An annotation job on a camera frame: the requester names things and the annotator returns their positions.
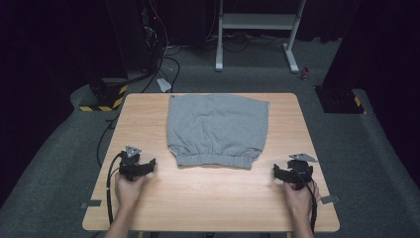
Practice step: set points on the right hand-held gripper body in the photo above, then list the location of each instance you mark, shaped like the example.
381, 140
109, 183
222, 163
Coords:
301, 170

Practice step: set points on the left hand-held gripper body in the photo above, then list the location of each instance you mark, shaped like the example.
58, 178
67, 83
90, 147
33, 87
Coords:
129, 162

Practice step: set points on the grey shorts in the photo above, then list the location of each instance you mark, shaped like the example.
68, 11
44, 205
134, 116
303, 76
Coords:
216, 127

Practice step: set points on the person's left hand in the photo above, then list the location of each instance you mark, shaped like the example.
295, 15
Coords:
128, 193

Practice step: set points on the person's right hand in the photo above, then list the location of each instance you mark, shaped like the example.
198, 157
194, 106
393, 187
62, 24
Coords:
301, 201

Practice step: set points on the grey tape strip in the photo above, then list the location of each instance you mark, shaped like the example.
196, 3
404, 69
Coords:
330, 199
90, 203

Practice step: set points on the black yellow striped stand base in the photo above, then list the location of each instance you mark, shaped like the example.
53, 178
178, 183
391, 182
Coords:
104, 95
341, 99

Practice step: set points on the white paper scrap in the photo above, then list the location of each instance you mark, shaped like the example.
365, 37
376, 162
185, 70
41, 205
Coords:
164, 85

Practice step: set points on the white metal stand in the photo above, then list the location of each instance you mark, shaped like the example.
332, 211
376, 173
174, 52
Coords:
256, 24

